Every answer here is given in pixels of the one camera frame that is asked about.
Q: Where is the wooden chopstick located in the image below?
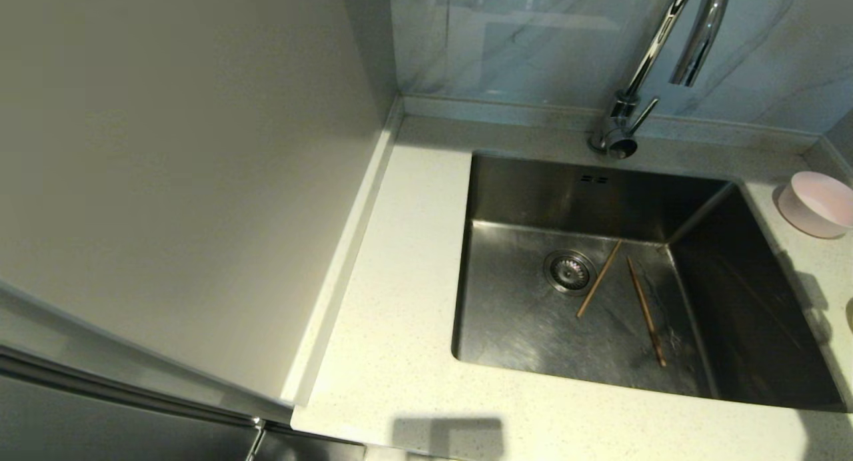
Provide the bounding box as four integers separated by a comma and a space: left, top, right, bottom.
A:
626, 257, 668, 368
576, 240, 623, 318

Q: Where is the chrome gooseneck faucet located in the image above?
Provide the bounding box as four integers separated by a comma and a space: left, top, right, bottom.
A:
588, 0, 732, 160

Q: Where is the pink plastic bowl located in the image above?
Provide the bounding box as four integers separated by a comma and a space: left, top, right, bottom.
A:
777, 171, 853, 239

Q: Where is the metal sink drain strainer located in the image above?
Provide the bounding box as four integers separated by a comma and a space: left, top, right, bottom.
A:
543, 250, 598, 296

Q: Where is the stainless steel sink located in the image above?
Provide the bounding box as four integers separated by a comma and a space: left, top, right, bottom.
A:
451, 151, 850, 412

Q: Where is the grey tall cabinet door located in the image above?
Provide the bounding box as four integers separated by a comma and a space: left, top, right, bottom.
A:
0, 344, 366, 461

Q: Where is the chrome cabinet door handle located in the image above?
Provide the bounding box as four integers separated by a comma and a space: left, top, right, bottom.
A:
244, 416, 267, 461

